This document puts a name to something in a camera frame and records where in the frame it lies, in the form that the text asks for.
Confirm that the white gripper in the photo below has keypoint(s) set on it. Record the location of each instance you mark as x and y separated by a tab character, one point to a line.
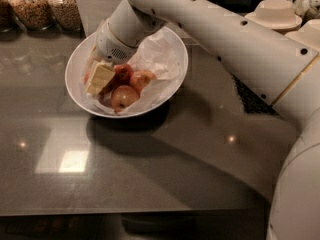
109	47

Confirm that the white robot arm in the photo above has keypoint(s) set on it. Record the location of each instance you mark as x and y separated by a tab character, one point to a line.
283	72

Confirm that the white bowl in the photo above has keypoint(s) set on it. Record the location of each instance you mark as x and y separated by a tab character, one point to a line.
71	74

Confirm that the white crumpled paper liner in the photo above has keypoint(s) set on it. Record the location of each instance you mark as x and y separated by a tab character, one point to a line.
151	77

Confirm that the left clear sign holder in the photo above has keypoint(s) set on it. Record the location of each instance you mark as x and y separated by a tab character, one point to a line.
93	12

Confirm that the right cereal glass jar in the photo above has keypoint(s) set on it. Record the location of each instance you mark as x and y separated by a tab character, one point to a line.
66	14

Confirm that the cereal glass jar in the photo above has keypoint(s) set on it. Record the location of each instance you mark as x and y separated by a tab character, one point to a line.
33	14
66	14
7	21

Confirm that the middle cereal glass jar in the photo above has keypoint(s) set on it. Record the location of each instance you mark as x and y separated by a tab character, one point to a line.
33	14

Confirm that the left cereal glass jar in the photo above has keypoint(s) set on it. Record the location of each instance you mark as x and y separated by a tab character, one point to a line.
7	21

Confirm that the black mesh mat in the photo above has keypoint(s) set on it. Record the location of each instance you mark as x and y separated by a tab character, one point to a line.
252	104

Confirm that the back stack paper bowls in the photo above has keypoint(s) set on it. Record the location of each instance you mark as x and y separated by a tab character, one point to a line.
277	15

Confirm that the stack paper bowls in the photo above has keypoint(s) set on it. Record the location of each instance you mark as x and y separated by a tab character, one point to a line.
277	15
308	34

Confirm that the front stack paper bowls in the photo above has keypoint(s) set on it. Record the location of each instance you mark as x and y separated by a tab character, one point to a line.
308	34

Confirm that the white crumpled paper pile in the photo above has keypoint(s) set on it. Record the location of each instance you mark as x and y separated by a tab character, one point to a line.
307	9

